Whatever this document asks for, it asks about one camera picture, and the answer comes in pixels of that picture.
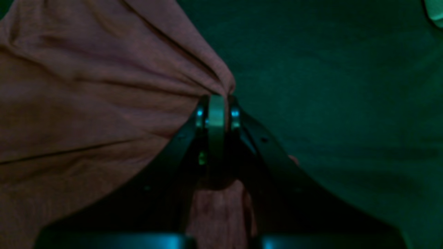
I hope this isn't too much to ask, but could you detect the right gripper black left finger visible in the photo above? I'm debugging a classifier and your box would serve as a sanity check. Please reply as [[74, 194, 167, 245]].
[[34, 96, 209, 249]]

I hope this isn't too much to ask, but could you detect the maroon long-sleeve T-shirt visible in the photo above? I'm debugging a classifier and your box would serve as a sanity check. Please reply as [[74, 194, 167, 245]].
[[1, 0, 235, 249]]

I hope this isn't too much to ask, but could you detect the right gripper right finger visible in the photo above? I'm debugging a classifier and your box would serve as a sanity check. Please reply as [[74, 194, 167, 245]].
[[228, 96, 411, 249]]

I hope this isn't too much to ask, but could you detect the black table cloth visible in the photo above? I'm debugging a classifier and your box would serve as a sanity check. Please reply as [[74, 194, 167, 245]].
[[176, 0, 442, 249]]

